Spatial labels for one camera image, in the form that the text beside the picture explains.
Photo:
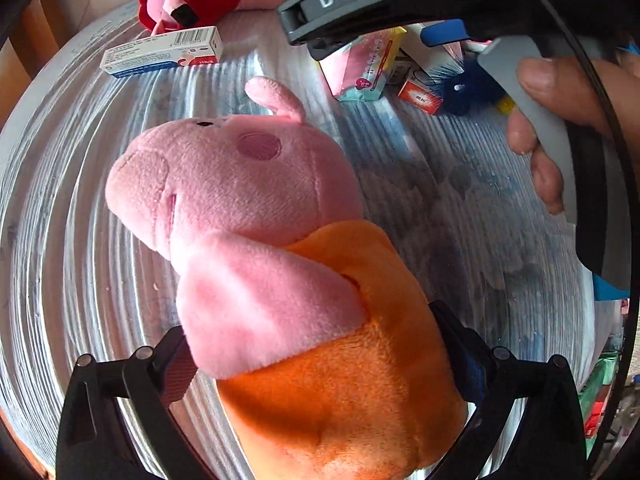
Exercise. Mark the pink pig plush orange dress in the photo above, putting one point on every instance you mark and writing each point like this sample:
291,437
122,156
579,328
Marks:
240,185

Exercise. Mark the wooden bed frame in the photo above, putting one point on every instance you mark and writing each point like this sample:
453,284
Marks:
35,25

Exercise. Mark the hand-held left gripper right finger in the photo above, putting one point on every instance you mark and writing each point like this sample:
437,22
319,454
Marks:
470,365

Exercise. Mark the pink carton box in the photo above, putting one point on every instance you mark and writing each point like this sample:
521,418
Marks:
355,70

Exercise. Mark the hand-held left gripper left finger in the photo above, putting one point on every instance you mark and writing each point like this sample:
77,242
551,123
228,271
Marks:
175,370

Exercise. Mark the small red white box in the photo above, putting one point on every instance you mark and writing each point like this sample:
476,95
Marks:
420,95

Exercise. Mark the white blue medicine box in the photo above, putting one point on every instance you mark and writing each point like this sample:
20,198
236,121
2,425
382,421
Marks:
160,52

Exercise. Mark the green red carton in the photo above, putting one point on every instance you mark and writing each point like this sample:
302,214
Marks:
600,390

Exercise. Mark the person's right hand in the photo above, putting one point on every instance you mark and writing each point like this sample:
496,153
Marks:
575,90

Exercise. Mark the blue rounded plastic piece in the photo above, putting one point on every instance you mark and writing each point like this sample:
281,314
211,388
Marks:
442,32

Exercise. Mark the blue feather brush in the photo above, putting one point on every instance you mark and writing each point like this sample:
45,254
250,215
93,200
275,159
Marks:
470,90

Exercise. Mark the white plastic bag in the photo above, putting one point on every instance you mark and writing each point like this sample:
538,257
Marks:
610,325

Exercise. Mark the grey striped bed sheet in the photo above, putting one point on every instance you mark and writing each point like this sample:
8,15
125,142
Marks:
75,210

